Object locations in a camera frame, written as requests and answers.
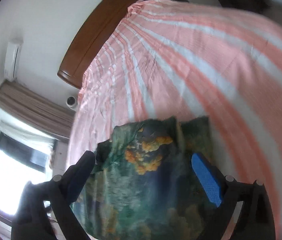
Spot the green patterned silk jacket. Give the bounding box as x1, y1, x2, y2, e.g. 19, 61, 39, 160
72, 116, 216, 239

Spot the beige curtain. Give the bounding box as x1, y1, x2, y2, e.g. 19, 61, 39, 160
0, 81, 74, 140

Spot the white round fan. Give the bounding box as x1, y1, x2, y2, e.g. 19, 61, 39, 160
66, 96, 78, 111

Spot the pink striped bed sheet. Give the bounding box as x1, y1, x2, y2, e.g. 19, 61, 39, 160
67, 0, 282, 239

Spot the brown wooden headboard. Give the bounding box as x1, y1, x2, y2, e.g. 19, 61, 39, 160
57, 0, 138, 89

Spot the white wall air conditioner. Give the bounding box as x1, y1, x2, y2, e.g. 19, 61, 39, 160
4, 39, 22, 82

